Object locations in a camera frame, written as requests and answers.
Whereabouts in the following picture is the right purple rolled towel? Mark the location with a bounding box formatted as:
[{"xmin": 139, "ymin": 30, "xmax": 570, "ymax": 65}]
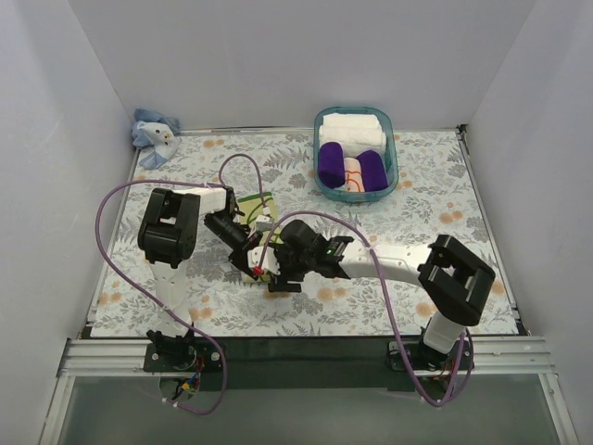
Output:
[{"xmin": 357, "ymin": 150, "xmax": 388, "ymax": 192}]

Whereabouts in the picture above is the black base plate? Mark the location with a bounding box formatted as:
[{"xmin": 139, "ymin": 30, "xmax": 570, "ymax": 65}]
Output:
[{"xmin": 143, "ymin": 336, "xmax": 472, "ymax": 391}]

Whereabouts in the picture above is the purple cable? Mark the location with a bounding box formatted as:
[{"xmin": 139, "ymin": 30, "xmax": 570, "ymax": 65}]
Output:
[
  {"xmin": 95, "ymin": 153, "xmax": 274, "ymax": 415},
  {"xmin": 257, "ymin": 210, "xmax": 476, "ymax": 408}
]

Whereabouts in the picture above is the aluminium frame rail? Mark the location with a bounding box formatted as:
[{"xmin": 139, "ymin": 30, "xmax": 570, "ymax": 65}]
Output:
[{"xmin": 59, "ymin": 336, "xmax": 554, "ymax": 376}]

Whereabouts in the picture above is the green patterned towel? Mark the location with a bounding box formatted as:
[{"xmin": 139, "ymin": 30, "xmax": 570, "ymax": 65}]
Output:
[{"xmin": 237, "ymin": 191, "xmax": 281, "ymax": 285}]

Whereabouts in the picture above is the floral table mat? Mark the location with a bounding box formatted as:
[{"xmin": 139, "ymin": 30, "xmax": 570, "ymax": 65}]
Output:
[{"xmin": 91, "ymin": 131, "xmax": 499, "ymax": 337}]

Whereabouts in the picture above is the white rolled towel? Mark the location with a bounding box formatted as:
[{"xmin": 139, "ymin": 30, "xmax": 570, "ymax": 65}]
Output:
[{"xmin": 318, "ymin": 112, "xmax": 387, "ymax": 158}]

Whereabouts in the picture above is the peach orange rolled towel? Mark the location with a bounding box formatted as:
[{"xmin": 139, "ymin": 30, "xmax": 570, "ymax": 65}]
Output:
[{"xmin": 344, "ymin": 158, "xmax": 365, "ymax": 193}]

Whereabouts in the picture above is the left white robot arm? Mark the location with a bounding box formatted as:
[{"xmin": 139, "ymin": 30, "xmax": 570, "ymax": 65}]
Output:
[{"xmin": 138, "ymin": 186, "xmax": 263, "ymax": 371}]

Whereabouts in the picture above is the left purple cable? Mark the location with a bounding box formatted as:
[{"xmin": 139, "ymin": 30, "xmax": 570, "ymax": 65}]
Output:
[{"xmin": 95, "ymin": 153, "xmax": 274, "ymax": 415}]

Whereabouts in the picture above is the purple rolled towel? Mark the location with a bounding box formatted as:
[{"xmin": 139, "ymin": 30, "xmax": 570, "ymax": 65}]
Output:
[
  {"xmin": 317, "ymin": 142, "xmax": 346, "ymax": 189},
  {"xmin": 357, "ymin": 150, "xmax": 388, "ymax": 192}
]

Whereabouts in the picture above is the left purple rolled towel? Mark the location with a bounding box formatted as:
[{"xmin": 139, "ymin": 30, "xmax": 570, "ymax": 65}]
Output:
[{"xmin": 317, "ymin": 142, "xmax": 346, "ymax": 189}]

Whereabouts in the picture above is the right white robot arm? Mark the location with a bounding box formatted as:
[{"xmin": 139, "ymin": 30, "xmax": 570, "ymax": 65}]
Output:
[{"xmin": 252, "ymin": 220, "xmax": 496, "ymax": 369}]

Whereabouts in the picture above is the teal plastic basket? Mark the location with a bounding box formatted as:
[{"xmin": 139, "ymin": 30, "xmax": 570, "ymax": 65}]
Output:
[{"xmin": 313, "ymin": 107, "xmax": 398, "ymax": 203}]

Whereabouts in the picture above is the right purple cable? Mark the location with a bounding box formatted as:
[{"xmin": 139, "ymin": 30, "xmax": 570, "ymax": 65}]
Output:
[{"xmin": 257, "ymin": 210, "xmax": 476, "ymax": 408}]

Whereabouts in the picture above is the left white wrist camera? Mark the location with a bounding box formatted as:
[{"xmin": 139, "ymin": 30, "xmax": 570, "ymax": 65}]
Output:
[{"xmin": 255, "ymin": 214, "xmax": 274, "ymax": 232}]

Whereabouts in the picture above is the blue towel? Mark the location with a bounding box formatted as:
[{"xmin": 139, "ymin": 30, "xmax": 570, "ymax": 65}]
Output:
[{"xmin": 132, "ymin": 108, "xmax": 182, "ymax": 170}]

